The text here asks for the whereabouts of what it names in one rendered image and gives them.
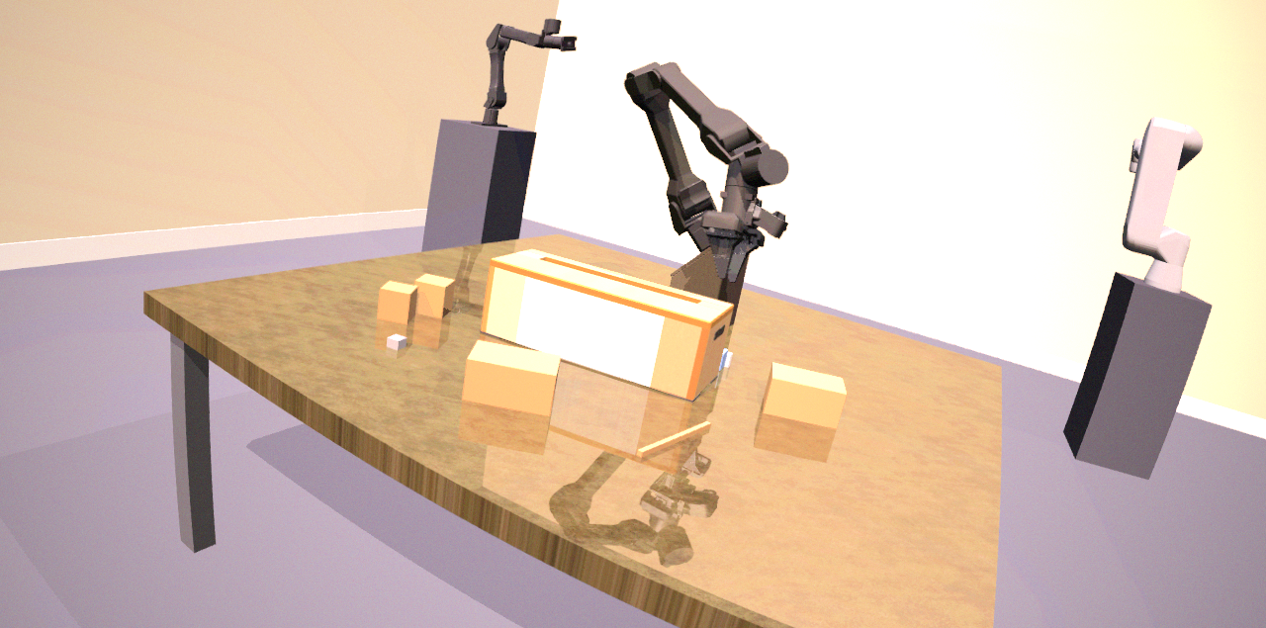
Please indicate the pale yellow flat bar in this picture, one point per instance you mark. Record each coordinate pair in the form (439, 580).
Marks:
(668, 441)

